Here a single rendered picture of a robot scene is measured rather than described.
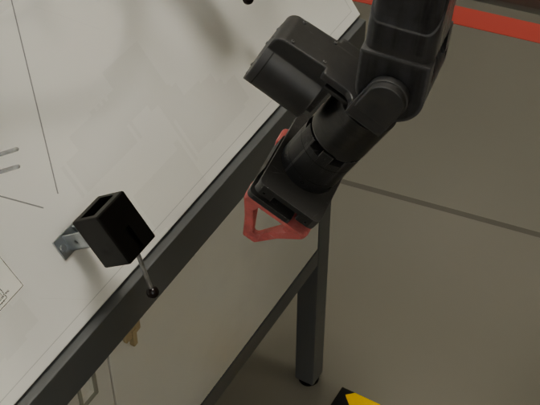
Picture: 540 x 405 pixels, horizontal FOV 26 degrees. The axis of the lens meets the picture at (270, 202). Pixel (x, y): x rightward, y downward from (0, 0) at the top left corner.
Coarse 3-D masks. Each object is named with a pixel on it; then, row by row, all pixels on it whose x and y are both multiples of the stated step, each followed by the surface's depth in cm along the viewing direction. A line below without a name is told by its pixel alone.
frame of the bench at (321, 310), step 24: (312, 264) 197; (288, 288) 191; (312, 288) 205; (312, 312) 210; (264, 336) 189; (312, 336) 215; (240, 360) 183; (312, 360) 219; (216, 384) 178; (312, 384) 225
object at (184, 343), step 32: (224, 224) 158; (256, 224) 168; (224, 256) 162; (256, 256) 173; (288, 256) 186; (192, 288) 156; (224, 288) 166; (256, 288) 178; (160, 320) 151; (192, 320) 160; (224, 320) 171; (256, 320) 183; (128, 352) 145; (160, 352) 154; (192, 352) 164; (224, 352) 176; (128, 384) 149; (160, 384) 158; (192, 384) 169
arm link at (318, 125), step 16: (320, 96) 97; (336, 96) 97; (320, 112) 100; (336, 112) 98; (320, 128) 100; (336, 128) 98; (352, 128) 97; (320, 144) 100; (336, 144) 99; (352, 144) 98; (368, 144) 99; (352, 160) 101
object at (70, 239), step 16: (96, 208) 121; (112, 208) 118; (128, 208) 120; (80, 224) 119; (96, 224) 117; (112, 224) 118; (128, 224) 119; (144, 224) 121; (64, 240) 125; (80, 240) 123; (96, 240) 119; (112, 240) 118; (128, 240) 119; (144, 240) 120; (64, 256) 125; (112, 256) 120; (128, 256) 119; (144, 272) 123
